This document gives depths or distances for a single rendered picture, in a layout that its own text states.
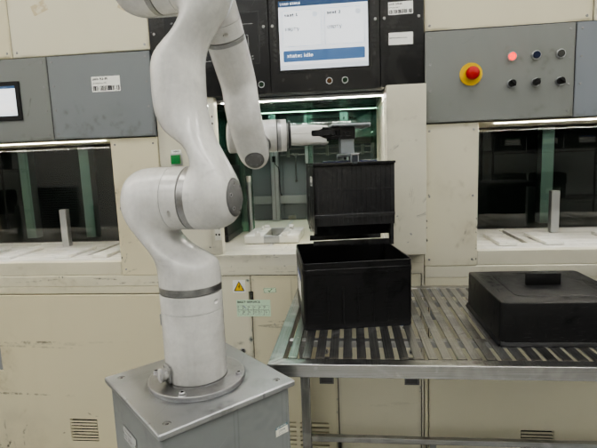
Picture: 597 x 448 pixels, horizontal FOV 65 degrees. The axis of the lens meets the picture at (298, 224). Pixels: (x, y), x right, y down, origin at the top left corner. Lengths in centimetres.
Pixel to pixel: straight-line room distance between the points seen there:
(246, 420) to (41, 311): 121
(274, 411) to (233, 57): 76
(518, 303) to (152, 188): 80
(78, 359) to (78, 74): 102
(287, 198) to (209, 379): 163
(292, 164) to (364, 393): 124
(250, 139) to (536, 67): 93
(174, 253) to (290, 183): 163
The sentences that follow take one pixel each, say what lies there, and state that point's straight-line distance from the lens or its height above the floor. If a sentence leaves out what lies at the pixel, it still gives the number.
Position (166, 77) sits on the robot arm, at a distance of 89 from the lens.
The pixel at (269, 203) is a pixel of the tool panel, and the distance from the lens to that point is 249.
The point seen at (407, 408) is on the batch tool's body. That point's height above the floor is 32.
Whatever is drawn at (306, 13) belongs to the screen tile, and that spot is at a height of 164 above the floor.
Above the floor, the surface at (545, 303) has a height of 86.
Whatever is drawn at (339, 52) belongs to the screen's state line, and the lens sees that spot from 159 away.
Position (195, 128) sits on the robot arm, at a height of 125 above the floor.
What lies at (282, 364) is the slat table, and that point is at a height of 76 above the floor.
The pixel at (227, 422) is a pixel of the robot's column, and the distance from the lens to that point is 92.
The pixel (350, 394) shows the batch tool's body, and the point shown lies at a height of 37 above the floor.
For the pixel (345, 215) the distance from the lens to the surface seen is 118.
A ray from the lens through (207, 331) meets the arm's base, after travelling 92.
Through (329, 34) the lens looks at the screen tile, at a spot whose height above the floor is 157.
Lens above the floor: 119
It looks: 8 degrees down
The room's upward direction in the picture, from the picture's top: 2 degrees counter-clockwise
